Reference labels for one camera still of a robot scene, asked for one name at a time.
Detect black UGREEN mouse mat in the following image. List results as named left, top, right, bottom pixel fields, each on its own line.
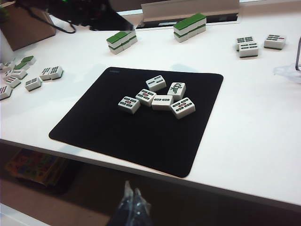
left=48, top=66, right=224, bottom=179

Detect five bamboo mahjong tile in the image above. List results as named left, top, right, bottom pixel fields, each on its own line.
left=135, top=89, right=157, bottom=107
left=118, top=96, right=141, bottom=115
left=170, top=97, right=196, bottom=120

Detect bird mahjong tile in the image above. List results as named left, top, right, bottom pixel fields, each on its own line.
left=167, top=82, right=187, bottom=102

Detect mahjong tile red sticks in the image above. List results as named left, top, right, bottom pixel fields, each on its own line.
left=3, top=75, right=22, bottom=89
left=0, top=85, right=13, bottom=101

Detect mahjong tile many small sticks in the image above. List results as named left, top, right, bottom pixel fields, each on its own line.
left=48, top=65, right=64, bottom=81
left=39, top=67, right=52, bottom=81
left=24, top=77, right=43, bottom=92

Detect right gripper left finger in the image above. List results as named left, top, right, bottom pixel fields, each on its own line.
left=112, top=180, right=135, bottom=226

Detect two bamboo mahjong tile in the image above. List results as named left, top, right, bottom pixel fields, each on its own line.
left=151, top=95, right=174, bottom=111

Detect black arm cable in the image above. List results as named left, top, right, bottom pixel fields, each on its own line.
left=23, top=6, right=77, bottom=34

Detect colourful patterned box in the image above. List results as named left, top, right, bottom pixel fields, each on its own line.
left=4, top=147, right=69, bottom=189

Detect mahjong tile green sticks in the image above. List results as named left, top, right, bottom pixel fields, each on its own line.
left=10, top=69, right=29, bottom=80
left=236, top=36, right=255, bottom=51
left=238, top=42, right=260, bottom=59
left=0, top=60, right=15, bottom=74

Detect four bamboo mahjong tile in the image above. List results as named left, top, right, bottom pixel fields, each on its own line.
left=145, top=75, right=167, bottom=92

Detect brown cardboard box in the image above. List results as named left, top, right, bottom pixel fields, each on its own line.
left=0, top=2, right=57, bottom=57

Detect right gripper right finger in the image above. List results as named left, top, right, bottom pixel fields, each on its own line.
left=133, top=187, right=151, bottom=226

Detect mahjong tile one red stick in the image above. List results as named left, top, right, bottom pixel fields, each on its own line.
left=263, top=34, right=287, bottom=50

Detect green backed mahjong tile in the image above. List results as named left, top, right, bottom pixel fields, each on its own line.
left=173, top=18, right=193, bottom=35
left=120, top=30, right=138, bottom=43
left=106, top=32, right=126, bottom=49
left=174, top=32, right=193, bottom=44
left=188, top=13, right=207, bottom=28
left=189, top=23, right=207, bottom=38
left=108, top=44, right=126, bottom=56
left=13, top=62, right=30, bottom=72
left=20, top=55, right=37, bottom=67
left=122, top=36, right=138, bottom=50

